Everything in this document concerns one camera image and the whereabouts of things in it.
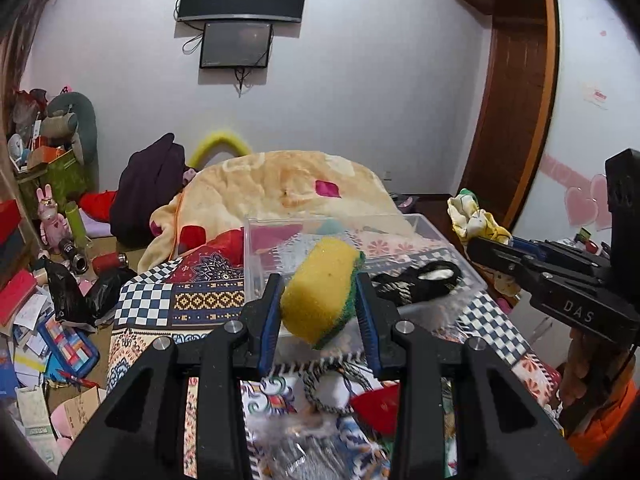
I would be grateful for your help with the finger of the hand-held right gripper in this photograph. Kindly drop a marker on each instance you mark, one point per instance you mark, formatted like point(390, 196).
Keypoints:
point(575, 305)
point(565, 255)

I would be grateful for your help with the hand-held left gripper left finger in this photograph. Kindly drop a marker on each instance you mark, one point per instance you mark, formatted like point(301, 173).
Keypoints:
point(271, 322)

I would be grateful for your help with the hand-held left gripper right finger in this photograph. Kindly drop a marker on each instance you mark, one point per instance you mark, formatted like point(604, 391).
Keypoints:
point(364, 327)

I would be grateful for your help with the yellow green sponge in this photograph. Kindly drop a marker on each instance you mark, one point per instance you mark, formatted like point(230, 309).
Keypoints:
point(320, 290)

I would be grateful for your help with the clear plastic box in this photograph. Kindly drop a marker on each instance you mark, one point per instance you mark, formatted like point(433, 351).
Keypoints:
point(260, 260)

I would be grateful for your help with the person's right forearm orange sleeve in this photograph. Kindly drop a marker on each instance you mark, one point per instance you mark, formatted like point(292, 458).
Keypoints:
point(612, 432)

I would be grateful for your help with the teal soft item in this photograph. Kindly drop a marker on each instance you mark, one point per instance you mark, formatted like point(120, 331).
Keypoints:
point(331, 229)

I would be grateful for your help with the person's right hand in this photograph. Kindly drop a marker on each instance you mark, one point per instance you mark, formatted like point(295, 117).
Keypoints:
point(575, 365)

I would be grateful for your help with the pink heart stickers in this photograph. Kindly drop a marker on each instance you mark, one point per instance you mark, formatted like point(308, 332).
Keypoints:
point(580, 200)

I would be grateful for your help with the patchwork printed blanket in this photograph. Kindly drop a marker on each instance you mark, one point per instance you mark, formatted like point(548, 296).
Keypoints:
point(190, 300)

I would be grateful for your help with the yellow white floral cloth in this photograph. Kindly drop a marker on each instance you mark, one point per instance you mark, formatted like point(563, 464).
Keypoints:
point(475, 220)

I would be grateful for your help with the white paper label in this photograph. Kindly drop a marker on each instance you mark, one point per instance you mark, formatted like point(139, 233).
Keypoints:
point(596, 96)

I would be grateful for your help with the clear plastic bag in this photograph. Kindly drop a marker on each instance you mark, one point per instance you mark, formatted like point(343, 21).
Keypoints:
point(305, 450)

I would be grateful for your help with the cream plush blanket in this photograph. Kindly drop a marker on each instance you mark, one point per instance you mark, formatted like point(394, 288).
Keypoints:
point(280, 180)

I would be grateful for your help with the white sliding door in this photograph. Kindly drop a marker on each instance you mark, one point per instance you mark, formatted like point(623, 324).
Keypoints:
point(585, 50)

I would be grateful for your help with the brown wooden wardrobe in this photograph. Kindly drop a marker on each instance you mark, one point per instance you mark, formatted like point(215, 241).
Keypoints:
point(520, 85)

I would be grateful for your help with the black plastic bag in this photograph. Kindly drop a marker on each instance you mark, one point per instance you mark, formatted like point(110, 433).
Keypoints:
point(100, 292)

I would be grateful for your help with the red thermos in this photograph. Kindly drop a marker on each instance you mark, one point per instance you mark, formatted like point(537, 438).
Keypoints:
point(107, 263)

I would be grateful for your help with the dark purple jacket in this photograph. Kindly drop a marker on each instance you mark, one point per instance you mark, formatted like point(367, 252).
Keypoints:
point(145, 185)

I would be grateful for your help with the yellow curved foam tube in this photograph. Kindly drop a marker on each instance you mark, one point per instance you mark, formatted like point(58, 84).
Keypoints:
point(220, 137)

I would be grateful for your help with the colourful pencil case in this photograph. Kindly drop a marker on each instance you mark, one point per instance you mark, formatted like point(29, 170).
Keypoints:
point(67, 345)

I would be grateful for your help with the brown cardboard box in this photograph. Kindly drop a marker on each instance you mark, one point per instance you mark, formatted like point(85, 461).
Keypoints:
point(82, 410)

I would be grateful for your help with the black cylinder flashlight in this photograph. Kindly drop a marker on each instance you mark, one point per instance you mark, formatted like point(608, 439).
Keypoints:
point(74, 255)

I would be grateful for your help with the red cloth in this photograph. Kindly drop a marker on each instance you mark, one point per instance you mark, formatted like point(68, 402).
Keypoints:
point(97, 205)

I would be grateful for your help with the green bottle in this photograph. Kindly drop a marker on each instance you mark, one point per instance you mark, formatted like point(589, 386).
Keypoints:
point(77, 225)

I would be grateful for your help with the pink bunny toy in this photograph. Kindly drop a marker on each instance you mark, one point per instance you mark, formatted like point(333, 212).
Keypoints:
point(52, 220)

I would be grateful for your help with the pile of papers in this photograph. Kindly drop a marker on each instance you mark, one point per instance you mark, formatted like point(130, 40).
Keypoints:
point(27, 355)

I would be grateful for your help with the red book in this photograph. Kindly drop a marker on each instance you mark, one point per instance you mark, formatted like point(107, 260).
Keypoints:
point(17, 295)

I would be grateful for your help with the green cardboard box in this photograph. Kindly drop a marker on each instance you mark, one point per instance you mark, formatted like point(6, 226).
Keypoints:
point(55, 175)

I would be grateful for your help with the grey plush toy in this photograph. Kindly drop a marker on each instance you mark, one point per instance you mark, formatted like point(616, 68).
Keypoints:
point(85, 115)

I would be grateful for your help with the small black wall monitor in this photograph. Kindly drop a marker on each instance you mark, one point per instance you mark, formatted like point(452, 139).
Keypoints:
point(235, 44)

